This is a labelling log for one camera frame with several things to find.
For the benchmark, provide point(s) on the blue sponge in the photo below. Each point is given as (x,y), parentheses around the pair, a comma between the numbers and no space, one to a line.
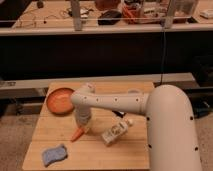
(52,155)

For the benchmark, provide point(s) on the black and white marker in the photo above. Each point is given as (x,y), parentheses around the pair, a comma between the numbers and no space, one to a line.
(119,114)

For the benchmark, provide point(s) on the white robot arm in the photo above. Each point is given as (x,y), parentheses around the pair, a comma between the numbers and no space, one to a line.
(171,130)

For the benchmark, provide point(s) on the grey metal post right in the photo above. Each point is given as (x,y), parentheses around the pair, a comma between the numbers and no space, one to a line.
(170,14)

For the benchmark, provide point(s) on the orange tool on bench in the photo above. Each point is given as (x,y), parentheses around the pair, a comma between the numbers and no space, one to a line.
(132,14)

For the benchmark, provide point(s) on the white bottle with label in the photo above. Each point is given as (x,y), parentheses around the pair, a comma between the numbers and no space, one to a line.
(116,131)

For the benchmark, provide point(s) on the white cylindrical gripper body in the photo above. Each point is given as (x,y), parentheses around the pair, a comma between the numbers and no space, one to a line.
(82,115)

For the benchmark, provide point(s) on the grey metal post left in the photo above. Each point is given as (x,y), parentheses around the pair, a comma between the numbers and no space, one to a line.
(75,8)

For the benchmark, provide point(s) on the grey metal post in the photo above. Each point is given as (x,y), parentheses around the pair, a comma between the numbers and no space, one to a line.
(170,14)
(75,8)

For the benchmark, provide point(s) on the orange bowl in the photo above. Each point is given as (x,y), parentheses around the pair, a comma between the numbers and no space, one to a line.
(59,101)

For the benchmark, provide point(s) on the orange pepper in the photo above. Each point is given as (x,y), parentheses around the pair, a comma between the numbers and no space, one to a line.
(78,133)

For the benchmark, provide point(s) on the black computer mouse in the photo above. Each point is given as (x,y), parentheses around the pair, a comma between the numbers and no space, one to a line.
(109,17)

